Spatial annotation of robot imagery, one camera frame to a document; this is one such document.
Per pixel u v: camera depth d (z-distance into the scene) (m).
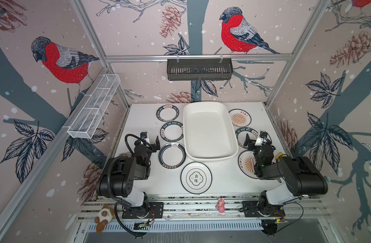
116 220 0.69
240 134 1.03
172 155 0.92
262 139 0.76
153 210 0.73
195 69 1.07
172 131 1.04
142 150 0.71
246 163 0.90
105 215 0.70
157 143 0.86
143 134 0.78
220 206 0.73
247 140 0.84
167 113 1.16
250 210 0.73
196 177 0.83
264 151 0.72
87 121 0.73
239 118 1.13
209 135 0.97
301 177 0.46
